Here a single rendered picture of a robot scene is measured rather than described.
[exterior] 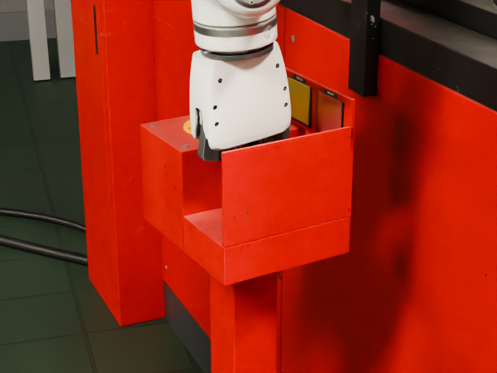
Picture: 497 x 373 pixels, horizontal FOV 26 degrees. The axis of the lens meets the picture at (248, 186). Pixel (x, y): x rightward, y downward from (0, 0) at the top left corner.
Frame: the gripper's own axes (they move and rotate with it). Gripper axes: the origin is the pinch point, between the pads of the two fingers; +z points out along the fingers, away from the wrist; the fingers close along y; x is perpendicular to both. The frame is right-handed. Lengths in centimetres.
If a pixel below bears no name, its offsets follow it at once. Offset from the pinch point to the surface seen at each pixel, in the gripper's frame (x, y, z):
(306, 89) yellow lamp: -3.3, -10.1, -7.1
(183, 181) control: -4.4, 5.6, -0.1
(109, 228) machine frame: -102, -21, 55
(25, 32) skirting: -339, -82, 79
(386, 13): -12.1, -27.8, -10.3
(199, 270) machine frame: -74, -28, 55
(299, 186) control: 5.0, -3.4, -0.3
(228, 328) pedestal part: -3.3, 2.4, 19.4
